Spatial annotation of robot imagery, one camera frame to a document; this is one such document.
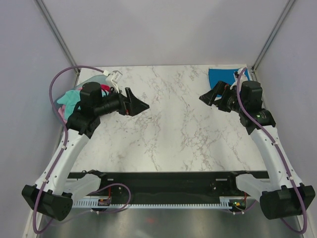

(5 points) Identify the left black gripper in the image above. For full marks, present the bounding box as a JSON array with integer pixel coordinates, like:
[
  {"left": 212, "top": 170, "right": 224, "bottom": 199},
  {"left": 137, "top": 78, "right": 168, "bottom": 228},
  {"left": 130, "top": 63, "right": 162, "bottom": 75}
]
[{"left": 95, "top": 86, "right": 149, "bottom": 117}]

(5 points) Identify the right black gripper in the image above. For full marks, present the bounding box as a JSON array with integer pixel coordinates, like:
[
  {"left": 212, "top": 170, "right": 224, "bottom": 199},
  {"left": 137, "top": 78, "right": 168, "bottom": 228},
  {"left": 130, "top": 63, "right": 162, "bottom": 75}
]
[{"left": 200, "top": 80, "right": 247, "bottom": 114}]

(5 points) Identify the blue t-shirt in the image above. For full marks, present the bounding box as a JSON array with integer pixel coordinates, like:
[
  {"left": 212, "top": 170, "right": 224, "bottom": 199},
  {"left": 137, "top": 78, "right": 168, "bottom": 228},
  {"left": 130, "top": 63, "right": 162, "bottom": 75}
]
[{"left": 208, "top": 68, "right": 239, "bottom": 89}]

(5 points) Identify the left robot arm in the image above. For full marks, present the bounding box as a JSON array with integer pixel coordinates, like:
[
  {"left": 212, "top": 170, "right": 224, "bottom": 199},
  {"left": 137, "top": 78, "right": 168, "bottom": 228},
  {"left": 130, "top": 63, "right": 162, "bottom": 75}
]
[{"left": 22, "top": 82, "right": 150, "bottom": 221}]

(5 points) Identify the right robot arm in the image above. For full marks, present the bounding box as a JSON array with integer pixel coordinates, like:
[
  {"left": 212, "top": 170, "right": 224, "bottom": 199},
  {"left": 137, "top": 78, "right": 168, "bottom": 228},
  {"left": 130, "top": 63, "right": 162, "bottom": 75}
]
[{"left": 199, "top": 80, "right": 316, "bottom": 220}]

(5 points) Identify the red t-shirt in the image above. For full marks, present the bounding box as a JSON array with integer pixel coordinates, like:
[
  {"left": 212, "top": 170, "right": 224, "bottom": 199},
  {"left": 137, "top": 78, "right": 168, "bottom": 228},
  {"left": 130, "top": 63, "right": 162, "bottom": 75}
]
[{"left": 101, "top": 84, "right": 110, "bottom": 97}]

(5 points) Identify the grey plastic laundry basket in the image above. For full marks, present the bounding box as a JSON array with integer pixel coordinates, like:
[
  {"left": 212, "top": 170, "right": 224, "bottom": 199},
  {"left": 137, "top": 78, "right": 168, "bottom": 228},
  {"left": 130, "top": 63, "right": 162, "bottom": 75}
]
[{"left": 54, "top": 75, "right": 106, "bottom": 123}]

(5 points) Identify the teal t-shirt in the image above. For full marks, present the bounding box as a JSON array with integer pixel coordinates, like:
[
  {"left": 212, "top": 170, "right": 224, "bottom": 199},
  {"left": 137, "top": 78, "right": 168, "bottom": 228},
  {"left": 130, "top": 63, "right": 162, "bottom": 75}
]
[{"left": 57, "top": 89, "right": 82, "bottom": 117}]

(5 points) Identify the pink t-shirt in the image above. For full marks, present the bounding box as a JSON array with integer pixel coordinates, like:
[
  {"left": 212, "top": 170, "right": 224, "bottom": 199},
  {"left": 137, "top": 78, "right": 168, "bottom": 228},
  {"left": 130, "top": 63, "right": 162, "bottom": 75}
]
[{"left": 57, "top": 84, "right": 109, "bottom": 123}]

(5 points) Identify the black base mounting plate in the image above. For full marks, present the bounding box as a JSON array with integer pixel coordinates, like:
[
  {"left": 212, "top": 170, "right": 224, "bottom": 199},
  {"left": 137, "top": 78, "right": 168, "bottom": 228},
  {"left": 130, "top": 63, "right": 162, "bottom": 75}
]
[{"left": 66, "top": 171, "right": 270, "bottom": 205}]

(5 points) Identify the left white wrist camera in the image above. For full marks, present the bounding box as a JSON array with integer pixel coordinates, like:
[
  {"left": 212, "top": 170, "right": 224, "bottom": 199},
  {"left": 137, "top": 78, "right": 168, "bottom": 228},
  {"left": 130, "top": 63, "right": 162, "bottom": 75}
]
[{"left": 103, "top": 70, "right": 123, "bottom": 93}]

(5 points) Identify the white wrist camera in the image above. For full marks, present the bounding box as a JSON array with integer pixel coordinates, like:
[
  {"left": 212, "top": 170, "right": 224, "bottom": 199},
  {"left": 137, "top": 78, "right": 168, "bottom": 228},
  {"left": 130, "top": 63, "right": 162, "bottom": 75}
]
[
  {"left": 232, "top": 68, "right": 248, "bottom": 87},
  {"left": 103, "top": 70, "right": 123, "bottom": 93}
]

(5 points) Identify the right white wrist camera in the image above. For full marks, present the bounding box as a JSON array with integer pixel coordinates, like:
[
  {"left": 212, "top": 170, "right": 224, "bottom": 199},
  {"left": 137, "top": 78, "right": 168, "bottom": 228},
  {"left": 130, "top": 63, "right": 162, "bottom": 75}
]
[{"left": 232, "top": 68, "right": 248, "bottom": 87}]

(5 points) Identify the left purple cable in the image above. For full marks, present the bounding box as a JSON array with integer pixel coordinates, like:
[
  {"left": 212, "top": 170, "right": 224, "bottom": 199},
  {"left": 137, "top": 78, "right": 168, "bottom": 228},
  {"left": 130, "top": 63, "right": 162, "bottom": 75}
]
[{"left": 32, "top": 65, "right": 132, "bottom": 234}]

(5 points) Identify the white slotted cable duct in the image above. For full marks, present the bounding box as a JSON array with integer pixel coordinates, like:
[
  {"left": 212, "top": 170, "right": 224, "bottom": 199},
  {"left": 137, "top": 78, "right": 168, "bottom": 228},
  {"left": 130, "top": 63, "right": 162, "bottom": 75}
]
[{"left": 72, "top": 196, "right": 242, "bottom": 210}]

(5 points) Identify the left aluminium frame post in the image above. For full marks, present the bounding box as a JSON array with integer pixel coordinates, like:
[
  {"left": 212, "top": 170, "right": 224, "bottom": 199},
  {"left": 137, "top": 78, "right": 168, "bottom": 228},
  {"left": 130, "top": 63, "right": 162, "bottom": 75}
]
[{"left": 34, "top": 0, "right": 81, "bottom": 74}]

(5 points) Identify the aluminium frame post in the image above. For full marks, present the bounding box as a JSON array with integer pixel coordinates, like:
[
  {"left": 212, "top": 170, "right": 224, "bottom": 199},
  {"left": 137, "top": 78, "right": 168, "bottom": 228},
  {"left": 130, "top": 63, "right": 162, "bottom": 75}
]
[
  {"left": 251, "top": 0, "right": 297, "bottom": 73},
  {"left": 34, "top": 0, "right": 81, "bottom": 74}
]

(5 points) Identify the right aluminium frame post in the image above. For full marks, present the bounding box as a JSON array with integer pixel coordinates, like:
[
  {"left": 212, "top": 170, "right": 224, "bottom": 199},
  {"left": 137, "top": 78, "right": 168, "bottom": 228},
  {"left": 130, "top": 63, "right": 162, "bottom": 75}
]
[{"left": 251, "top": 0, "right": 297, "bottom": 73}]

